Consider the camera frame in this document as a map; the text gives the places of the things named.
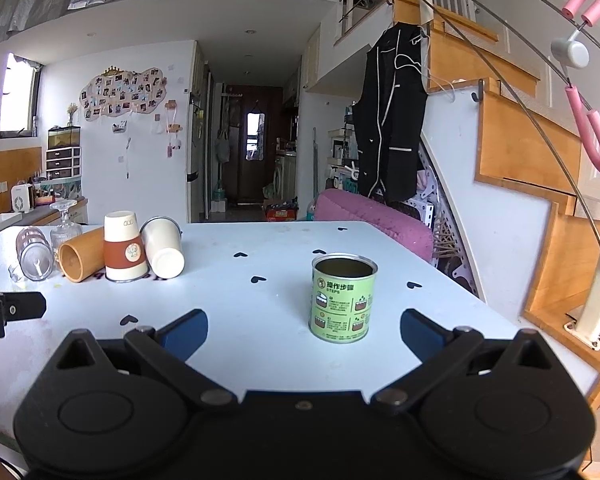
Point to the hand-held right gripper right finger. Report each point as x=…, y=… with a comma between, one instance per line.
x=421, y=334

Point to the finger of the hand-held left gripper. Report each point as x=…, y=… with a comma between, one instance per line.
x=20, y=306

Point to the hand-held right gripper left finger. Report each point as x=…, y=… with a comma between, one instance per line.
x=186, y=332

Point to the bamboo cup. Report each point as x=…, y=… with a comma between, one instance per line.
x=80, y=257

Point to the white metal-rimmed cup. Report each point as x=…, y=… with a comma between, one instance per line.
x=162, y=245

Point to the white paper cup brown sleeve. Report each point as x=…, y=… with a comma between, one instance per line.
x=124, y=252

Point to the clear glass jar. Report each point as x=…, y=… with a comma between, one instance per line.
x=34, y=257

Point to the green tin can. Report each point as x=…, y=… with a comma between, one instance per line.
x=341, y=305

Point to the clear wine glass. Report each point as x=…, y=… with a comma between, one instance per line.
x=65, y=232

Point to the white tray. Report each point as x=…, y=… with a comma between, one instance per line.
x=0, y=221

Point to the white air purifier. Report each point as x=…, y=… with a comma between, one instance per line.
x=21, y=198

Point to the small drawer organizer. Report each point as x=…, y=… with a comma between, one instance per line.
x=63, y=162

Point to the red box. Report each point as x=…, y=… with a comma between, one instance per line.
x=281, y=213

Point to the large water bottle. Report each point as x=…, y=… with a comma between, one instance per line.
x=312, y=210

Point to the white refrigerator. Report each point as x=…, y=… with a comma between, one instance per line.
x=195, y=160

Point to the glass fish tank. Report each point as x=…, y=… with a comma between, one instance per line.
x=64, y=137

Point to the metal stair railing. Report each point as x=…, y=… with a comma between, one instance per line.
x=597, y=310

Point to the washing machine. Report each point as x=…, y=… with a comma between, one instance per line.
x=284, y=176

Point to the hanging cloth bag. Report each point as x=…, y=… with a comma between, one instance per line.
x=222, y=149

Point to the white storage rack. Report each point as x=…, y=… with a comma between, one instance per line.
x=340, y=160

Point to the window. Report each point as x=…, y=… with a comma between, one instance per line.
x=19, y=97

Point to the black jacket white trim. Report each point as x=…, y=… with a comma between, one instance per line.
x=387, y=125

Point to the wooden staircase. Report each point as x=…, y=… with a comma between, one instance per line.
x=525, y=135

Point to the dark brown door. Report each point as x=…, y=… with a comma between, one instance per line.
x=272, y=125

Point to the cloud-shaped photo board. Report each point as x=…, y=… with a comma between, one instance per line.
x=122, y=92

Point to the pink foam exerciser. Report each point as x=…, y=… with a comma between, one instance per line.
x=572, y=52

